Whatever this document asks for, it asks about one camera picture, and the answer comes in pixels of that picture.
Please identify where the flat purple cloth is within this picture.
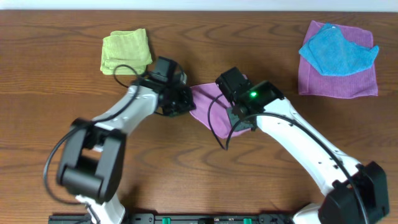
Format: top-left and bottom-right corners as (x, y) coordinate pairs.
(298, 21), (378, 99)

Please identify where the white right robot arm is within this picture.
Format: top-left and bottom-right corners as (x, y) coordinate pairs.
(215, 67), (389, 223)

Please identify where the folded green cloth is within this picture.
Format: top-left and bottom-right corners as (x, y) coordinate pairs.
(100, 29), (153, 75)

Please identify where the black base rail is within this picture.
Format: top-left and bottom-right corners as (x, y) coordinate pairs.
(47, 213), (294, 224)

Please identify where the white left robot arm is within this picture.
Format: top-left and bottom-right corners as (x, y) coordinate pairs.
(56, 57), (196, 223)

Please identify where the blue microfiber cloth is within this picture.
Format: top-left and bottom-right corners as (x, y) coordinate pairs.
(299, 23), (379, 77)

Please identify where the purple microfiber cloth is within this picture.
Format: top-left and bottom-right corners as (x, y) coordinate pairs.
(190, 83), (233, 139)

